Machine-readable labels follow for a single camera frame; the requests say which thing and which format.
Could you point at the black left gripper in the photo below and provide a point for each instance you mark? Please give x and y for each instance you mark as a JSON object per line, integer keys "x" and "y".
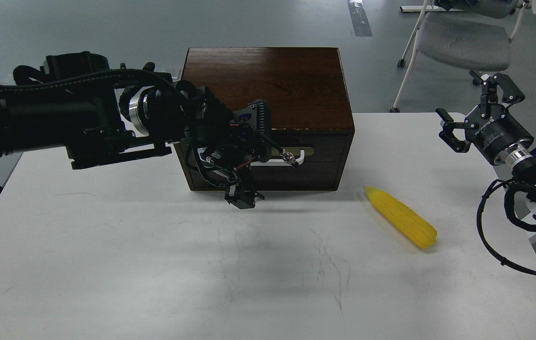
{"x": 223, "y": 143}

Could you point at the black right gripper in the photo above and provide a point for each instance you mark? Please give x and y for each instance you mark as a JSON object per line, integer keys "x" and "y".
{"x": 494, "y": 132}

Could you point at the wooden drawer with white handle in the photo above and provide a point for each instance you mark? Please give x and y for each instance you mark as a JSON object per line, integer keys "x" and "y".
{"x": 321, "y": 170}

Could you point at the yellow corn cob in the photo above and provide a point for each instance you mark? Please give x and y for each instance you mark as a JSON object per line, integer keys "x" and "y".
{"x": 405, "y": 220}

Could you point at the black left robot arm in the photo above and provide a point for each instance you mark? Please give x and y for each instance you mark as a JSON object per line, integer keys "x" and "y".
{"x": 107, "y": 116}

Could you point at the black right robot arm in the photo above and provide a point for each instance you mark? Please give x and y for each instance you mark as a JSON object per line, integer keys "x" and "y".
{"x": 520, "y": 195}

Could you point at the dark wooden drawer cabinet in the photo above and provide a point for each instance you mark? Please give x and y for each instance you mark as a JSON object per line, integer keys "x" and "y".
{"x": 303, "y": 86}

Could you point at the grey office chair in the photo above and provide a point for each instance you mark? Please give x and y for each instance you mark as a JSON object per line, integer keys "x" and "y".
{"x": 475, "y": 46}

